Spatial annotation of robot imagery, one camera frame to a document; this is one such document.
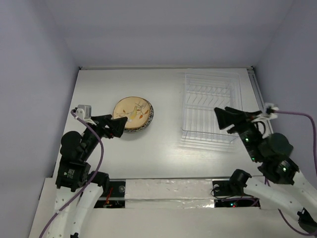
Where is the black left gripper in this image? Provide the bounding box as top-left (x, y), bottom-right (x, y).
top-left (81, 113), bottom-right (127, 159)

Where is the blue white patterned plate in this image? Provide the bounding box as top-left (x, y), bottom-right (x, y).
top-left (124, 100), bottom-right (154, 133)

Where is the yellow brown plate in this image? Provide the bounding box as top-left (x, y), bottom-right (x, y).
top-left (113, 97), bottom-right (149, 128)

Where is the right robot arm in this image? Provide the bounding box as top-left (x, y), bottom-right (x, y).
top-left (211, 104), bottom-right (317, 237)

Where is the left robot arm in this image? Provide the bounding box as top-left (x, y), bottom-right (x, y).
top-left (39, 108), bottom-right (128, 238)

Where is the white foam block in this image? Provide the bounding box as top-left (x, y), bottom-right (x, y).
top-left (124, 179), bottom-right (214, 209)

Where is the white wire dish rack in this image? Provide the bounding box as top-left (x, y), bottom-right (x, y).
top-left (181, 69), bottom-right (242, 144)

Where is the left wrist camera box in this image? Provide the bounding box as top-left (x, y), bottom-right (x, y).
top-left (71, 105), bottom-right (92, 122)

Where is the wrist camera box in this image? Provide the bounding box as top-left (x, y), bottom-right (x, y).
top-left (252, 103), bottom-right (279, 122)
top-left (71, 105), bottom-right (92, 122)

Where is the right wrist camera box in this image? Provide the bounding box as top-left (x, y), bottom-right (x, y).
top-left (252, 103), bottom-right (279, 122)

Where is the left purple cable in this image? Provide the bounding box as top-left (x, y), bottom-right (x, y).
top-left (37, 110), bottom-right (105, 238)

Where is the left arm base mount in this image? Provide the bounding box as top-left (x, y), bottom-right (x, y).
top-left (94, 179), bottom-right (126, 209)

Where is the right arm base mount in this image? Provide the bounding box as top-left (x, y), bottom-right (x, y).
top-left (211, 179), bottom-right (261, 208)

